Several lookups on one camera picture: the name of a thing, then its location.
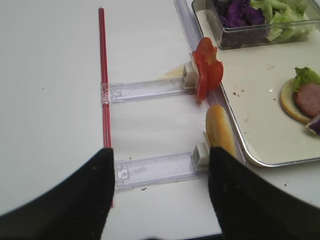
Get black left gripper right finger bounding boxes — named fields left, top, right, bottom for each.
left=208, top=147, right=320, bottom=240

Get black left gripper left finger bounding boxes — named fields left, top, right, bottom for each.
left=0, top=148, right=115, bottom=240

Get meat slice on bun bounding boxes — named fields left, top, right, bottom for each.
left=293, top=82, right=320, bottom=118

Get tomato slices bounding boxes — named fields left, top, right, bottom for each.
left=192, top=37, right=224, bottom=103

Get lettuce leaf on bun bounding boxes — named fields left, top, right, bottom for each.
left=293, top=67, right=320, bottom=93

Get green lettuce in box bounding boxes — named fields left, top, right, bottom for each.
left=250, top=0, right=314, bottom=43

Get left red rod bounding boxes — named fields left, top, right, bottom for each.
left=97, top=7, right=116, bottom=208

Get white pusher block bun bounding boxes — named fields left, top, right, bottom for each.
left=191, top=131, right=211, bottom=171

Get cut bun half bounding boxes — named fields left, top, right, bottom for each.
left=205, top=105, right=237, bottom=157

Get bottom bun on tray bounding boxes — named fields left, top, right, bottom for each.
left=279, top=78, right=311, bottom=125

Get metal tray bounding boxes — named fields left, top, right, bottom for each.
left=191, top=0, right=320, bottom=168

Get white pusher block tomatoes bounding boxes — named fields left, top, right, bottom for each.
left=182, top=53, right=199, bottom=89

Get clear plastic salad box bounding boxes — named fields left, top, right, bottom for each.
left=205, top=0, right=320, bottom=50

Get purple cabbage in box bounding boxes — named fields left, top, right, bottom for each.
left=213, top=0, right=265, bottom=29

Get clear rail by bun half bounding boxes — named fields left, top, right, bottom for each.
left=115, top=152, right=209, bottom=192

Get clear rail by tomatoes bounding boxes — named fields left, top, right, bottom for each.
left=100, top=77, right=196, bottom=105

